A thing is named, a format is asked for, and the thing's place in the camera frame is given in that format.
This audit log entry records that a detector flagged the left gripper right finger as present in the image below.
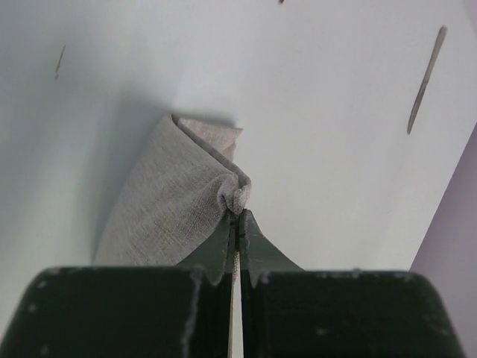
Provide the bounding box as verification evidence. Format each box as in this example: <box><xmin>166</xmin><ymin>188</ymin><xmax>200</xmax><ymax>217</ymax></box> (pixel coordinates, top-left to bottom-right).
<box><xmin>238</xmin><ymin>210</ymin><xmax>464</xmax><ymax>357</ymax></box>

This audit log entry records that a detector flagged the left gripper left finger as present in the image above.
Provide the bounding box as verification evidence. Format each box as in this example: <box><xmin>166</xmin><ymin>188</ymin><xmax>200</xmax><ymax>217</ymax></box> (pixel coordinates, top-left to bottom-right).
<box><xmin>1</xmin><ymin>216</ymin><xmax>236</xmax><ymax>357</ymax></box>

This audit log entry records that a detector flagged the grey cloth napkin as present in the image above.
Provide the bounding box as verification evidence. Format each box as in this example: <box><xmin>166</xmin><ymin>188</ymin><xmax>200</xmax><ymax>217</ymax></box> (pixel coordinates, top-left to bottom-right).
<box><xmin>92</xmin><ymin>115</ymin><xmax>252</xmax><ymax>266</ymax></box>

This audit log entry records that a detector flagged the silver knife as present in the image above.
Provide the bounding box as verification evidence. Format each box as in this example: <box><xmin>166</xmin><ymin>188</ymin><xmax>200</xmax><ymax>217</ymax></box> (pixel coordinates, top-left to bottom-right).
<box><xmin>406</xmin><ymin>25</ymin><xmax>447</xmax><ymax>135</ymax></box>

